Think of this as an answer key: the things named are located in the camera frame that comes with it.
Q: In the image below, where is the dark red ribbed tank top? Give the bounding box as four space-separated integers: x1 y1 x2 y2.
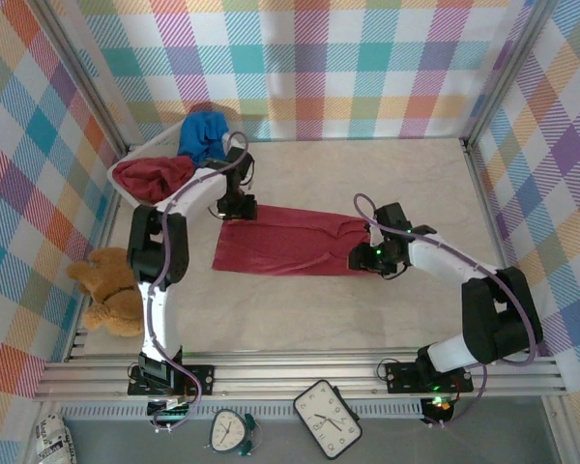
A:
211 203 374 277

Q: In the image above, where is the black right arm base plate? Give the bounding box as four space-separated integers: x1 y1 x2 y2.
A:
384 360 475 393

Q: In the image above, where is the black rectangular clock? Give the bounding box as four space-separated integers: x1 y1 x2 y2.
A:
293 379 363 460

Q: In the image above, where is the small board with orange part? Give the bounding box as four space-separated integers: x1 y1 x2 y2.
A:
420 394 458 422

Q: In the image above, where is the aluminium frame post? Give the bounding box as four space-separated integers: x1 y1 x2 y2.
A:
28 0 130 156
463 0 560 146

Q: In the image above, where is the aluminium frame cross rail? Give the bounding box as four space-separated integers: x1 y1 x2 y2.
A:
32 350 569 402

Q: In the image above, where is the green round alarm clock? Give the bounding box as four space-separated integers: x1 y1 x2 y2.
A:
207 409 261 458

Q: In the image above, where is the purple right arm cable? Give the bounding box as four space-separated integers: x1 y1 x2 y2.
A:
353 192 545 429

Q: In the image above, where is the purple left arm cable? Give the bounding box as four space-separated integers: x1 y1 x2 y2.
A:
144 130 250 434

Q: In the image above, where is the pinkish red ribbed tank top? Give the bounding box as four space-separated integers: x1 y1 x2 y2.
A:
113 157 196 203

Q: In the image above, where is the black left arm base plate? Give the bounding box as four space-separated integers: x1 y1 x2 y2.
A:
127 364 217 398

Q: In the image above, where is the newspaper print bag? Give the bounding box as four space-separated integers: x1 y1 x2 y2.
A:
32 414 76 464

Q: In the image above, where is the aluminium side rail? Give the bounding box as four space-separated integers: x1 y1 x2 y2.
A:
62 139 130 363
461 137 537 359

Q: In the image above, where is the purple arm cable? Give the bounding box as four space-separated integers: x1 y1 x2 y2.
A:
353 192 545 429
144 130 250 434

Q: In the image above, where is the green circuit board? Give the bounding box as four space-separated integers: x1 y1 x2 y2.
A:
147 396 194 422

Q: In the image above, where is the brown teddy bear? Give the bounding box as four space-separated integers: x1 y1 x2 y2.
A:
67 246 146 338

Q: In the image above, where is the white plastic basket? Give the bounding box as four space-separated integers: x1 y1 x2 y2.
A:
106 119 209 210

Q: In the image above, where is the grey slotted cable duct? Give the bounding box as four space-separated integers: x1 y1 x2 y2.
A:
60 399 426 420

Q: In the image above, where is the blue tank top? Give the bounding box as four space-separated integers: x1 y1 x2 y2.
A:
177 111 231 166

